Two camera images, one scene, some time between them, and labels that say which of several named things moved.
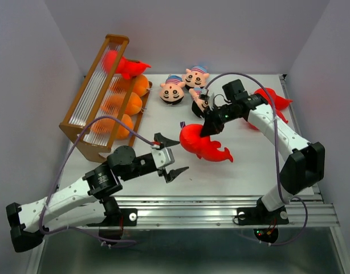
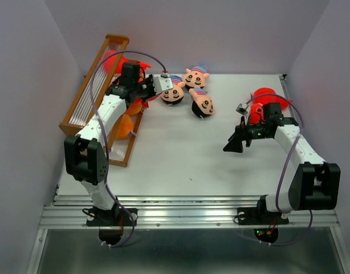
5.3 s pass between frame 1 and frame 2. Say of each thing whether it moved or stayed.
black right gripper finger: moved
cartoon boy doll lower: stayed
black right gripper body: moved
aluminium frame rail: stayed
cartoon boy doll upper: stayed
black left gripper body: moved
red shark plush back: stayed
